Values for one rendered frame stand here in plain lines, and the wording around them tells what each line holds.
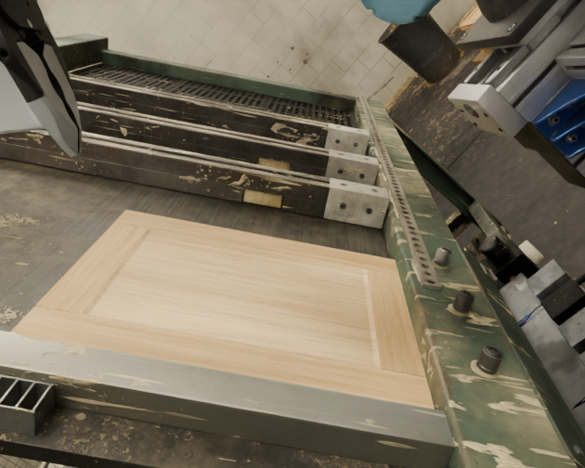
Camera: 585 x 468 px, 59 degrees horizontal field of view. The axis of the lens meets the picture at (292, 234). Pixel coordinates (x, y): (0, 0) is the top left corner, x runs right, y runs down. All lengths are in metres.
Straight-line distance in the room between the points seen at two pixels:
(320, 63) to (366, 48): 0.53
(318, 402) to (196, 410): 0.12
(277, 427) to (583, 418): 0.37
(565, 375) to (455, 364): 0.16
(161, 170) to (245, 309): 0.47
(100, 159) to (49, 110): 0.70
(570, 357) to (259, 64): 5.45
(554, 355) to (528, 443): 0.22
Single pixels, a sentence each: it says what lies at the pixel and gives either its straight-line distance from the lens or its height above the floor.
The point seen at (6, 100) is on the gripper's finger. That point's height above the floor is 1.41.
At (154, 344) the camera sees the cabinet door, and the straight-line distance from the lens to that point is 0.64.
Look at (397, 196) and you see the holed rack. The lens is 1.15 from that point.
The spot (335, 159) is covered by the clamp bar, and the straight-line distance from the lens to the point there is 1.28.
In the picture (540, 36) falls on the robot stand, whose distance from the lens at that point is 0.93.
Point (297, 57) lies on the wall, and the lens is 6.01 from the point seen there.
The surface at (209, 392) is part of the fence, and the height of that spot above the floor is 1.12.
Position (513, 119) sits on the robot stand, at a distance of 0.91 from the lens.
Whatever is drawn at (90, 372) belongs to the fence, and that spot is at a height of 1.22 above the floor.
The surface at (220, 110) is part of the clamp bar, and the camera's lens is 1.59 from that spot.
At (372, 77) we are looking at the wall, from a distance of 6.11.
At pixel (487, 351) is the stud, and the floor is 0.87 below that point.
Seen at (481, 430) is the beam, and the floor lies 0.88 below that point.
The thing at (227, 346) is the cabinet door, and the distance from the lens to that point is 0.64.
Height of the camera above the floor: 1.27
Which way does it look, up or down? 13 degrees down
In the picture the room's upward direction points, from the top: 51 degrees counter-clockwise
